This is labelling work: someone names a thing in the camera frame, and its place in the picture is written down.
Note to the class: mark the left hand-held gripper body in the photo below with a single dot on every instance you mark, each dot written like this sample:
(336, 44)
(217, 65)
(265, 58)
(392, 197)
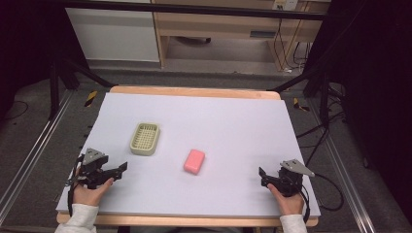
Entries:
(93, 165)

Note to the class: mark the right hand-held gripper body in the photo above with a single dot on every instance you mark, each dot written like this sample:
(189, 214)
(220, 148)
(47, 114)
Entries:
(291, 176)

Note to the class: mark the person's right hand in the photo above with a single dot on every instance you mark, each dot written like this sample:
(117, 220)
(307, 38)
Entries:
(290, 203)

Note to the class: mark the person's left hand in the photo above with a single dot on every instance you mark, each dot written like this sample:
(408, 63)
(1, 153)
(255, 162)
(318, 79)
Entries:
(87, 194)

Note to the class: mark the beige slotted soap dish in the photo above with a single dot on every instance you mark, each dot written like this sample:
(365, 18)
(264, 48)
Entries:
(145, 139)

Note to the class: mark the yellow black hazard tape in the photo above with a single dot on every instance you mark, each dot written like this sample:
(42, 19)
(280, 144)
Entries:
(299, 105)
(91, 98)

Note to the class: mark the pink soap bar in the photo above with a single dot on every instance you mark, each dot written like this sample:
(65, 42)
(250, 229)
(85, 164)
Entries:
(194, 161)

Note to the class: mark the white foam table mat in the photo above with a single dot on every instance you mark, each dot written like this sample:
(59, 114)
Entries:
(207, 129)

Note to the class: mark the wooden table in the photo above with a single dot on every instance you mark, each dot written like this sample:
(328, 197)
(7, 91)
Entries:
(194, 91)

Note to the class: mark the dark curtain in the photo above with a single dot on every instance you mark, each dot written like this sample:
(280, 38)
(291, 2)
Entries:
(375, 81)
(26, 42)

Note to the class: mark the white cabinet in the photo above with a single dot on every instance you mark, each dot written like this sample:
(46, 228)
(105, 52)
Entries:
(113, 35)

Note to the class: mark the light wooden desk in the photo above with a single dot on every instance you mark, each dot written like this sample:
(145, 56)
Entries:
(220, 26)

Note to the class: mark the white power strip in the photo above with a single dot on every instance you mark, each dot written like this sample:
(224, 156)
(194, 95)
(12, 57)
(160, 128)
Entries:
(285, 4)

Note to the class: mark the silver metal floor rail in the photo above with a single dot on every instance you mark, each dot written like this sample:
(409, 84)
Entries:
(346, 174)
(35, 152)

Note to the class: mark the black metal frame leg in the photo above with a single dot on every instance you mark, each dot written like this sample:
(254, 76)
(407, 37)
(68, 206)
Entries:
(55, 87)
(324, 97)

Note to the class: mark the black metal frame bar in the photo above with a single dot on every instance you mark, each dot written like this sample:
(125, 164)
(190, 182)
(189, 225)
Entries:
(194, 8)

